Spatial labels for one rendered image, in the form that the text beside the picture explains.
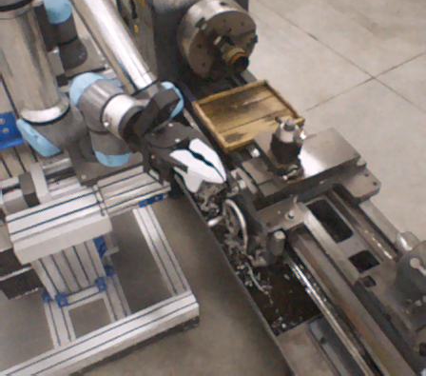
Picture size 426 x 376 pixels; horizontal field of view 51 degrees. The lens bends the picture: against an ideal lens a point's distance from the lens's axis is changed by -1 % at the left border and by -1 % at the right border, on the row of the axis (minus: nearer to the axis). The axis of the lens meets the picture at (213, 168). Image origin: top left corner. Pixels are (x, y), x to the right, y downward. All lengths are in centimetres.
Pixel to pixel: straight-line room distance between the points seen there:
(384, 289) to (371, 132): 196
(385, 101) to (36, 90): 282
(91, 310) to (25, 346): 30
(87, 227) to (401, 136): 242
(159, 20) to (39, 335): 141
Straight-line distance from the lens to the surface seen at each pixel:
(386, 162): 307
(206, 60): 188
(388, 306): 138
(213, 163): 71
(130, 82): 97
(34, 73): 107
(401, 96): 362
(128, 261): 223
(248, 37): 189
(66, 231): 131
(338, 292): 144
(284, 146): 143
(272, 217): 149
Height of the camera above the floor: 211
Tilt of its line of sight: 48 degrees down
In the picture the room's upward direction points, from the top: straight up
